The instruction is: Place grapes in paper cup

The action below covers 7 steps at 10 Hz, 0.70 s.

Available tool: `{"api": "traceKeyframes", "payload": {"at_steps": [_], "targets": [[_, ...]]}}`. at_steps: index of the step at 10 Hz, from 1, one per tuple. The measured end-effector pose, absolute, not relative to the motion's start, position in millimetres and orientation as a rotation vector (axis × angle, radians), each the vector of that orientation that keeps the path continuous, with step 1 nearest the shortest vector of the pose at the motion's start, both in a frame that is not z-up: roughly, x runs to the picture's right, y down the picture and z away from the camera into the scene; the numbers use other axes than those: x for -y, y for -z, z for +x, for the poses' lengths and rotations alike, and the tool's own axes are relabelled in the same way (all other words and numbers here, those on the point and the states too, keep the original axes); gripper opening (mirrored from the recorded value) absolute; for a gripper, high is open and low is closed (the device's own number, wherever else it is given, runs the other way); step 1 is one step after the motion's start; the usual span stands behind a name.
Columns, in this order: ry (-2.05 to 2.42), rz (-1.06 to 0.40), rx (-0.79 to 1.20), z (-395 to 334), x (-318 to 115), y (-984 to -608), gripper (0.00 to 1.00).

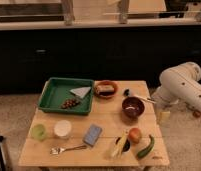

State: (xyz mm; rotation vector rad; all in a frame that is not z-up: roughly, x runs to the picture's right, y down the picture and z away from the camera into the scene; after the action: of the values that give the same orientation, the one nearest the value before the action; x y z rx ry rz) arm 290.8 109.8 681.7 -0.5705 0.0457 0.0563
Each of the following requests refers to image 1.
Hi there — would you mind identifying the green plastic cup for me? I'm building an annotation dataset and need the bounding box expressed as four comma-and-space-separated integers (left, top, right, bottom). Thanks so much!
30, 124, 46, 141

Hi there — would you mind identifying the small black bowl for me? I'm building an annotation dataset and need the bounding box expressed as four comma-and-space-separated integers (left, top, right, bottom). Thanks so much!
115, 137, 130, 152

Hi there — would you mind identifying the green plastic tray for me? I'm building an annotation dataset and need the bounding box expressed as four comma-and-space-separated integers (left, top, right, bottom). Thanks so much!
38, 77, 94, 116

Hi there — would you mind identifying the dark red bowl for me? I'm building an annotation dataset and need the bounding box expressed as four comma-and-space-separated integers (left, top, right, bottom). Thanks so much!
122, 97, 145, 119

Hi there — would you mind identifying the blue sponge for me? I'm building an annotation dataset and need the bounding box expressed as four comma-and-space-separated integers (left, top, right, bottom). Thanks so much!
83, 124, 102, 146

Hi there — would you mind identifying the white triangular sandwich wedge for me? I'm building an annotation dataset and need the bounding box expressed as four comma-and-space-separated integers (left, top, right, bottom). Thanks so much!
70, 87, 91, 99

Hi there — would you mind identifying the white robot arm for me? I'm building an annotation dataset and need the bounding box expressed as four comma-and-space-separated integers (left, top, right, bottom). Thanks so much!
151, 62, 201, 122

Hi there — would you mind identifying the bunch of dark grapes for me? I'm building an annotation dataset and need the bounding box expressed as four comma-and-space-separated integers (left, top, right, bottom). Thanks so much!
61, 99, 80, 109

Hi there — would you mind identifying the orange bowl with bread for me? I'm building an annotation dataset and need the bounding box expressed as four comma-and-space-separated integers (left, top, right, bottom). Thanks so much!
95, 80, 118, 99

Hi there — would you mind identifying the dark cabinet counter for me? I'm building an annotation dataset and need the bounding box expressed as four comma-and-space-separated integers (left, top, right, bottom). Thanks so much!
0, 21, 201, 94

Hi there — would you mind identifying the red orange apple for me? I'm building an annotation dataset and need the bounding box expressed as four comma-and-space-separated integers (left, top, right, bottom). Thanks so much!
128, 128, 142, 143

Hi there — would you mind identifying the white paper cup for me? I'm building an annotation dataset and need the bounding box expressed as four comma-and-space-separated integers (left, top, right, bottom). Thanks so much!
54, 120, 72, 139

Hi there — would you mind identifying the green cucumber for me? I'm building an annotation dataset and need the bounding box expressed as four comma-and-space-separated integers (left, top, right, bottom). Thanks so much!
137, 135, 155, 159

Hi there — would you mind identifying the wooden table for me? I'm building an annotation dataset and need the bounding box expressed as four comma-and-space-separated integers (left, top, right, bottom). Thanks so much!
19, 81, 169, 168

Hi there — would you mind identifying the silver metal fork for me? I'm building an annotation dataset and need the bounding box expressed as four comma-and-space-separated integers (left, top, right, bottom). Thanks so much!
50, 145, 87, 155

